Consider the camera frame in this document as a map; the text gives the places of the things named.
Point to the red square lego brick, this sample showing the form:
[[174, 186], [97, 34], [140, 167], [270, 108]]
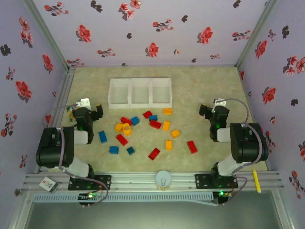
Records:
[[147, 114]]

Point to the yellow marker pen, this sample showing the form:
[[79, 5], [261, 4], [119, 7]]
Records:
[[256, 180]]

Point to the green snack packet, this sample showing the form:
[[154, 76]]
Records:
[[70, 114]]

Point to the aluminium front rail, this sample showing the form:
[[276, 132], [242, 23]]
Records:
[[133, 180]]

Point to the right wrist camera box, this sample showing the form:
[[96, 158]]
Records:
[[220, 103]]

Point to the aluminium side rail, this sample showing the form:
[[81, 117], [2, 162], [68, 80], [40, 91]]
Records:
[[64, 88]]

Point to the yellow lego brick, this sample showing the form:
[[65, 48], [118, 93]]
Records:
[[166, 125], [175, 133], [118, 127], [168, 144], [167, 111], [127, 129]]

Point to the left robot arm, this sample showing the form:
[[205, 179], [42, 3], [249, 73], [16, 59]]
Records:
[[54, 148]]

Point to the white round cup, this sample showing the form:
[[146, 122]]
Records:
[[163, 180]]

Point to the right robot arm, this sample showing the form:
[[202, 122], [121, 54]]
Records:
[[247, 143]]

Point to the small circuit board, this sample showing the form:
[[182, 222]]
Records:
[[222, 193], [90, 196]]

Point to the white card box red logo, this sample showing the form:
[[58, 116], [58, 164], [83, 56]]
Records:
[[48, 184]]

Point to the aluminium frame post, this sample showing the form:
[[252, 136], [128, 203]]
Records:
[[253, 35], [49, 35]]

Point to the blue small lego brick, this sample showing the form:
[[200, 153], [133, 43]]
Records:
[[130, 150]]

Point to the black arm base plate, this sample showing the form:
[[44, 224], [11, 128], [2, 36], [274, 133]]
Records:
[[104, 182], [202, 180]]

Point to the red long lego brick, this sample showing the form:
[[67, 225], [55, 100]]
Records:
[[192, 147], [126, 120], [154, 153], [155, 124], [121, 139]]

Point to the aluminium frame bar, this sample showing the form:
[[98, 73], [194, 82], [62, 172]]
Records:
[[20, 210], [283, 210]]

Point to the blue square lego brick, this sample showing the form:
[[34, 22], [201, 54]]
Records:
[[135, 121]]

